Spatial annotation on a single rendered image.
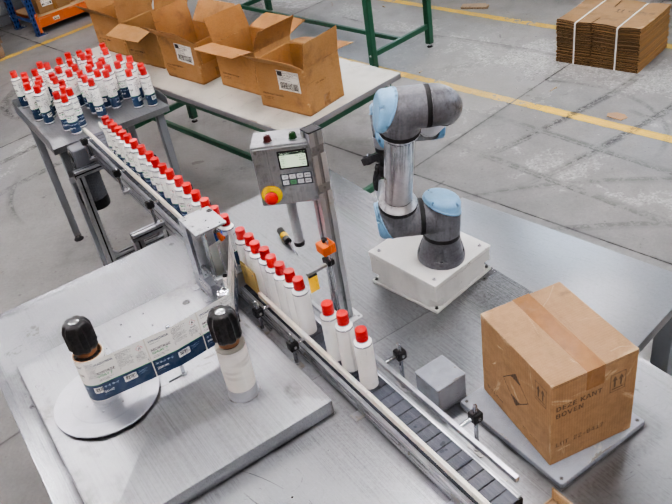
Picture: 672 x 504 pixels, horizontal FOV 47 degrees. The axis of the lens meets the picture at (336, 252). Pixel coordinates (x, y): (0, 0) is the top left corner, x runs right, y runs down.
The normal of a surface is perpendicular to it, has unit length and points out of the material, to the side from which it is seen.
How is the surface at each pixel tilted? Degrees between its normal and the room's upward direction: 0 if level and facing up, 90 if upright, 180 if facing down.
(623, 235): 0
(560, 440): 90
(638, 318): 0
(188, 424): 0
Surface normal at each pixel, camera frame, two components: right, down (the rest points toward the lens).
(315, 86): 0.78, 0.27
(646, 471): -0.15, -0.80
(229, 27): 0.64, 0.10
